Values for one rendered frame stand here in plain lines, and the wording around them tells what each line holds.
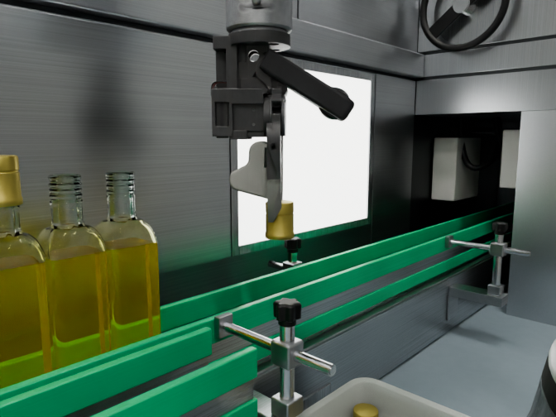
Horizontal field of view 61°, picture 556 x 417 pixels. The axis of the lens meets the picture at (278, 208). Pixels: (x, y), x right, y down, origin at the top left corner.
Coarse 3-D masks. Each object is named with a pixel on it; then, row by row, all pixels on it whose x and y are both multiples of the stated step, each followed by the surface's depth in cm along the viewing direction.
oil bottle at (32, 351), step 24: (0, 240) 40; (24, 240) 42; (0, 264) 40; (24, 264) 41; (0, 288) 40; (24, 288) 41; (48, 288) 43; (0, 312) 40; (24, 312) 42; (48, 312) 43; (0, 336) 40; (24, 336) 42; (48, 336) 43; (0, 360) 40; (24, 360) 42; (48, 360) 44; (0, 384) 41
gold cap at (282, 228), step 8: (288, 200) 57; (280, 208) 55; (288, 208) 55; (280, 216) 55; (288, 216) 55; (272, 224) 55; (280, 224) 55; (288, 224) 56; (272, 232) 56; (280, 232) 55; (288, 232) 56
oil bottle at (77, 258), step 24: (48, 240) 44; (72, 240) 44; (96, 240) 46; (48, 264) 43; (72, 264) 44; (96, 264) 46; (72, 288) 44; (96, 288) 46; (72, 312) 45; (96, 312) 46; (72, 336) 45; (96, 336) 47; (72, 360) 45
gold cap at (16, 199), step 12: (0, 156) 40; (12, 156) 41; (0, 168) 40; (12, 168) 41; (0, 180) 40; (12, 180) 41; (0, 192) 40; (12, 192) 41; (0, 204) 40; (12, 204) 41
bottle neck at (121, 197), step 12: (108, 180) 49; (120, 180) 48; (132, 180) 49; (108, 192) 49; (120, 192) 49; (132, 192) 50; (108, 204) 49; (120, 204) 49; (132, 204) 50; (108, 216) 49; (120, 216) 49; (132, 216) 50
